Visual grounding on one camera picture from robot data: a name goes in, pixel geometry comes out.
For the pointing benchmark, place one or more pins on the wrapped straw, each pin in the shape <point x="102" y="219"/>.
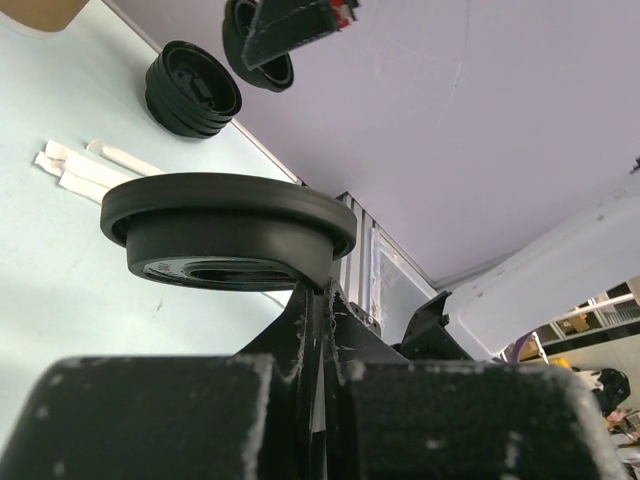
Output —
<point x="90" y="186"/>
<point x="123" y="158"/>
<point x="58" y="159"/>

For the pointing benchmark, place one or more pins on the black cup lid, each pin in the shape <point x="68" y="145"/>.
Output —
<point x="227" y="232"/>

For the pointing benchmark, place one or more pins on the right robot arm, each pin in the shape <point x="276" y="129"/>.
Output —
<point x="508" y="303"/>

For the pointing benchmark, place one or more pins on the stack of paper cups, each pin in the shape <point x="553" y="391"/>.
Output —
<point x="50" y="16"/>

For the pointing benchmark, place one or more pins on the aluminium frame rail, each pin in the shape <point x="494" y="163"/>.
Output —
<point x="380" y="277"/>

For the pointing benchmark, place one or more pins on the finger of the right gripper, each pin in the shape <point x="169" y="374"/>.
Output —
<point x="279" y="27"/>

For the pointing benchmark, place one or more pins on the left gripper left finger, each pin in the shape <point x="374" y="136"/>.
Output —
<point x="280" y="438"/>

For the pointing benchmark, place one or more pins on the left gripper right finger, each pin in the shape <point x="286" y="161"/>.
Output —
<point x="348" y="347"/>

